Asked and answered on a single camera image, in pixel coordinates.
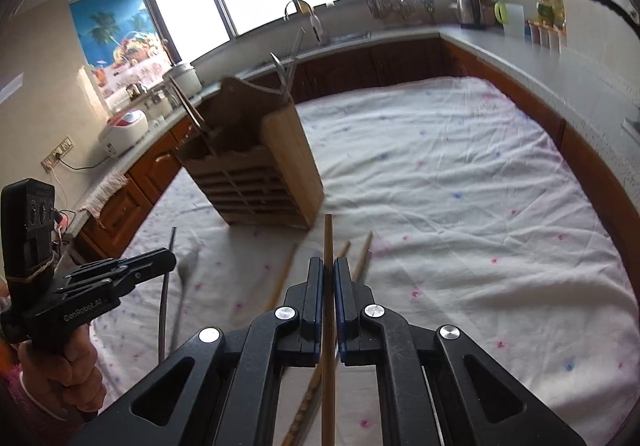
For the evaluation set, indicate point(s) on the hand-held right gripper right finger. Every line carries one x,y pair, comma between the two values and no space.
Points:
344,298

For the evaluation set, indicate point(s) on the wooden utensil holder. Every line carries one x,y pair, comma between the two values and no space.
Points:
280,161

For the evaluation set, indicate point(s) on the white floral tablecloth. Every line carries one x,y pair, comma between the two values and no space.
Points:
450,206

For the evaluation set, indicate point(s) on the white electric cooking pot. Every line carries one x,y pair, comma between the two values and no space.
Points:
182,79

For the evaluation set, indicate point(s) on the kitchen sink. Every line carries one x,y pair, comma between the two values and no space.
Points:
345,37

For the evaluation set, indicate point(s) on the grey kitchen countertop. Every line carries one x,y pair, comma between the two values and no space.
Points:
525,61

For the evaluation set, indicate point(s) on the white fringed cloth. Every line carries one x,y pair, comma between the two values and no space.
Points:
102,193

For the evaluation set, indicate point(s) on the white and pink rice cooker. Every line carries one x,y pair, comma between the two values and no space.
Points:
124,131

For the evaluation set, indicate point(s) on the white wall socket strip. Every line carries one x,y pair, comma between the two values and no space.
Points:
57,154

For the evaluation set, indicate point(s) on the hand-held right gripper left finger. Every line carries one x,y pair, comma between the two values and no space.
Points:
316,298

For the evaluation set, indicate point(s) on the white spice jar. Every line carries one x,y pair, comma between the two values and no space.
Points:
544,35
562,38
553,37
534,32

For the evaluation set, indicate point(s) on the person's left hand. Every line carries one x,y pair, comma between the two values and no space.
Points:
70,376

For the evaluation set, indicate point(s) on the yellow cooking oil bottle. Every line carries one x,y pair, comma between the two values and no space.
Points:
558,12
545,9

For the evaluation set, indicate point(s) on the metal kitchen faucet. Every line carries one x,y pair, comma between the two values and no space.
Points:
312,24

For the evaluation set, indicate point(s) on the steel electric kettle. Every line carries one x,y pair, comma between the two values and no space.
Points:
470,9

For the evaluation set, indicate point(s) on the metal spoon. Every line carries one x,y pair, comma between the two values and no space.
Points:
186,271

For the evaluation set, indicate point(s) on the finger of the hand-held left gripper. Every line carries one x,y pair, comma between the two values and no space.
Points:
150,260
100,285

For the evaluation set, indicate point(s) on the tropical fruit window blind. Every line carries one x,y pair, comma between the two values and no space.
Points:
110,31

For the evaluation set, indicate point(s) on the wooden chopstick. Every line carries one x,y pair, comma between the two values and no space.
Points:
345,249
328,246
362,261

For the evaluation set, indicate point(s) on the white cutting board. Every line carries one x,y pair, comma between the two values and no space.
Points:
515,21

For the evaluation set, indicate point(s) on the wooden base cabinets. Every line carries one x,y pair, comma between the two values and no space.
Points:
400,61

